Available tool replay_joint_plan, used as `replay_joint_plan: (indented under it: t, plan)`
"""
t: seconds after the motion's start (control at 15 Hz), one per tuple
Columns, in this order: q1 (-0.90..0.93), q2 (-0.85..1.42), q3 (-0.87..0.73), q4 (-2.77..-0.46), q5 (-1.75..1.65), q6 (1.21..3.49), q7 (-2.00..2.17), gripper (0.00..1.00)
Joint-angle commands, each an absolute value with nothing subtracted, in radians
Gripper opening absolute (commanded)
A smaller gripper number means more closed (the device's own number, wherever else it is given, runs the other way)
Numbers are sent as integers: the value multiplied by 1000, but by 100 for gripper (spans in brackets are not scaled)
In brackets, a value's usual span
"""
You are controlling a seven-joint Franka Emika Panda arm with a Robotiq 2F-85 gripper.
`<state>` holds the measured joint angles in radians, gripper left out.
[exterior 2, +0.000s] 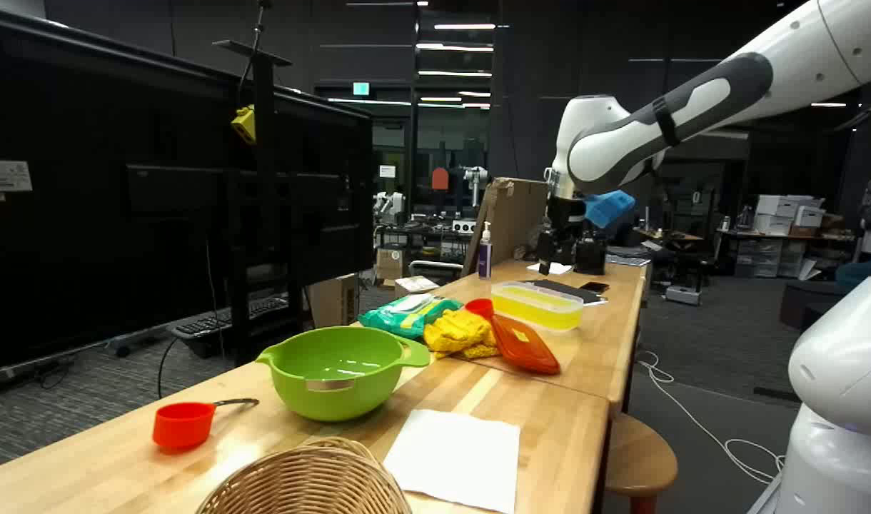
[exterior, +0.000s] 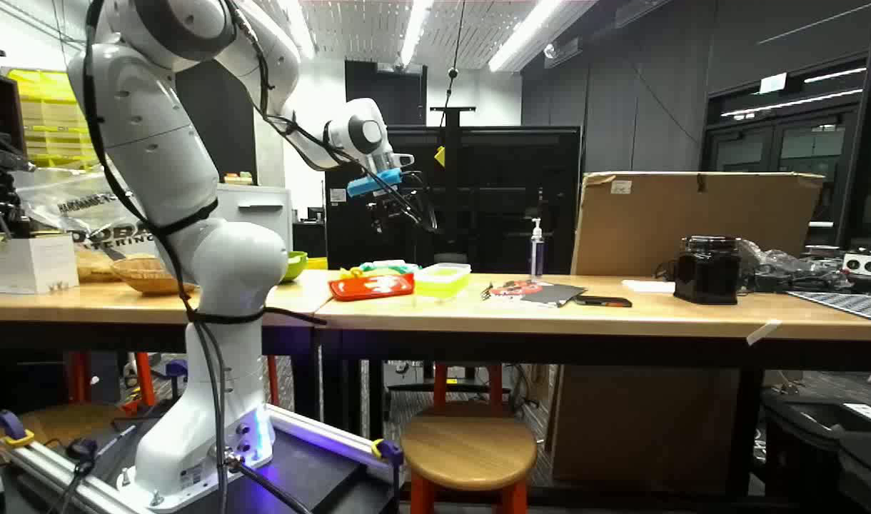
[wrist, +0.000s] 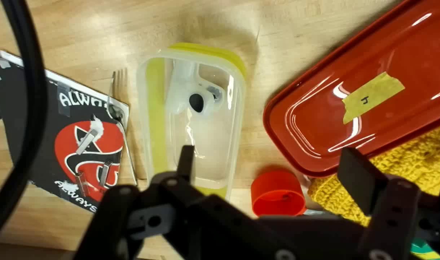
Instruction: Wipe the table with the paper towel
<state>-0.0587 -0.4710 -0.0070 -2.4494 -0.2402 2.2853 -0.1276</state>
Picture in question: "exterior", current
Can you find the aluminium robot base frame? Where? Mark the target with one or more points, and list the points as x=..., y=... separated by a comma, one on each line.
x=310, y=467

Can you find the clear spray bottle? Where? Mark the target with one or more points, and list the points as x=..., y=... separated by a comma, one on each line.
x=537, y=253

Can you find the crumpled clear plastic wrap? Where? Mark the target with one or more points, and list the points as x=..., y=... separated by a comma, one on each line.
x=787, y=264

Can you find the yellow hanging tag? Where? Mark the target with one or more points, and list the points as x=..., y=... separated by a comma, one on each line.
x=440, y=154

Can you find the brown cardboard box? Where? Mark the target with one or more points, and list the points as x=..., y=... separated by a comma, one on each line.
x=644, y=430

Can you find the large black monitor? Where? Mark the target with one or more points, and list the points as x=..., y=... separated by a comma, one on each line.
x=491, y=196

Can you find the clear plastic bag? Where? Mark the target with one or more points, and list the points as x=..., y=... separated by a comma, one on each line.
x=80, y=209

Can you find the dark grey notebook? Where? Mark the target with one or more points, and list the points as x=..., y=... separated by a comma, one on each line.
x=553, y=294

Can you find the large cardboard sheet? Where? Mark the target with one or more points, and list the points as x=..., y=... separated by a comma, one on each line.
x=691, y=214

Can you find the green snack bag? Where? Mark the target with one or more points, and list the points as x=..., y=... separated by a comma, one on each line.
x=389, y=267

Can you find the black monitor stand pole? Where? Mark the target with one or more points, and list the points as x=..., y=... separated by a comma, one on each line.
x=452, y=116

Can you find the white electronic device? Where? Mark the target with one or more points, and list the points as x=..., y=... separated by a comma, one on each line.
x=870, y=267

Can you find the translucent yellow plastic container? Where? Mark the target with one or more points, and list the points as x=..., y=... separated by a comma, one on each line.
x=444, y=279

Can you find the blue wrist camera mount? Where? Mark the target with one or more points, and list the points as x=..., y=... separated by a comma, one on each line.
x=373, y=183

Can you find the round wooden stool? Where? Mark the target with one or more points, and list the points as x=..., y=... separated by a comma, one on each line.
x=470, y=454

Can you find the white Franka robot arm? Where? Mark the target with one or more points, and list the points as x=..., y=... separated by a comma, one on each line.
x=157, y=144

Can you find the white paper sheet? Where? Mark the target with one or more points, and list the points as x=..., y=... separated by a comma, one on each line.
x=650, y=286

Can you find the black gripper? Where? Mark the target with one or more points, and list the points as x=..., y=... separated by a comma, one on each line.
x=397, y=190

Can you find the white cardboard box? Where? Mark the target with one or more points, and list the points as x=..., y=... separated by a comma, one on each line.
x=27, y=264

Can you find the yellow wall poster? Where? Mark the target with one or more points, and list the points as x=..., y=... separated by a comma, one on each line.
x=52, y=119

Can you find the green mixing bowl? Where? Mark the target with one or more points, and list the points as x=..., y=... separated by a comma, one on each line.
x=296, y=267

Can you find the black storage bin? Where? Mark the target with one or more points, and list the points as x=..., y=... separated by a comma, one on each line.
x=830, y=451

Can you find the orange-red plastic container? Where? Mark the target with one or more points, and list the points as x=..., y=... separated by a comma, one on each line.
x=373, y=286

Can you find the black box device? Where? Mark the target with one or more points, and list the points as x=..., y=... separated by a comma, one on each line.
x=706, y=273

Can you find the wicker basket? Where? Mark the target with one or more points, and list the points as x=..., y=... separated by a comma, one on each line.
x=149, y=276

